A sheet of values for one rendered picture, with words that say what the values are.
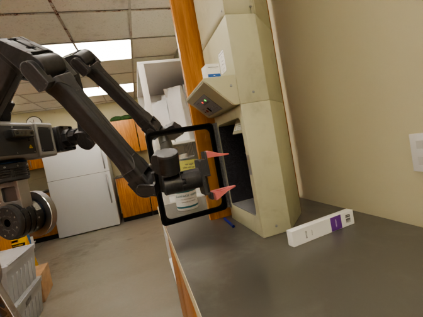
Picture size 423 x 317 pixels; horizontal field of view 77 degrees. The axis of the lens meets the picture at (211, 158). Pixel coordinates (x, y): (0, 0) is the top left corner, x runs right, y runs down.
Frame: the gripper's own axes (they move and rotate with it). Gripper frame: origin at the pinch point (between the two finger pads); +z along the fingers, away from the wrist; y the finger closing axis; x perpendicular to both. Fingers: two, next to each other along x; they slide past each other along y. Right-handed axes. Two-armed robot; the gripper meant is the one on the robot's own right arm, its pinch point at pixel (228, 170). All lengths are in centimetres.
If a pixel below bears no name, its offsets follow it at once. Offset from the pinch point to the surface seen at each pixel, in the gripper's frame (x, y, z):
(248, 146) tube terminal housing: 9.2, 5.7, 11.5
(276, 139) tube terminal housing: 9.4, 5.8, 22.3
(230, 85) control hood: 8.5, 26.7, 9.2
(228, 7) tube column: 8, 52, 14
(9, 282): 168, -61, -141
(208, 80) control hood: 8.4, 29.4, 2.2
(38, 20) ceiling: 186, 152, -84
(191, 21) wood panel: 44, 68, 11
